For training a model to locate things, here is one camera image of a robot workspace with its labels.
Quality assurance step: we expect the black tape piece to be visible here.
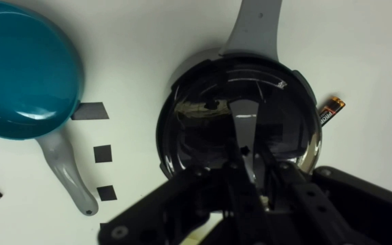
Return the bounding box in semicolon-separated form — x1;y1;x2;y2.
95;183;118;203
69;100;110;121
92;144;114;164

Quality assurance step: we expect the small battery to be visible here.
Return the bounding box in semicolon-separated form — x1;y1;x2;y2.
318;95;347;128

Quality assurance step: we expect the black pot grey handle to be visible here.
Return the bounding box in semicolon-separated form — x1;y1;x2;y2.
153;0;325;183

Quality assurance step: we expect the teal frying pan grey handle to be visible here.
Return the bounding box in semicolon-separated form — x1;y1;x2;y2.
0;1;100;217

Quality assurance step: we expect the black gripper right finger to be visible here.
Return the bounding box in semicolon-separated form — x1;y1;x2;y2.
251;159;392;245

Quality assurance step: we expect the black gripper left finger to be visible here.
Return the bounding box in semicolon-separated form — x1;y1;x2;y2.
96;148;270;245

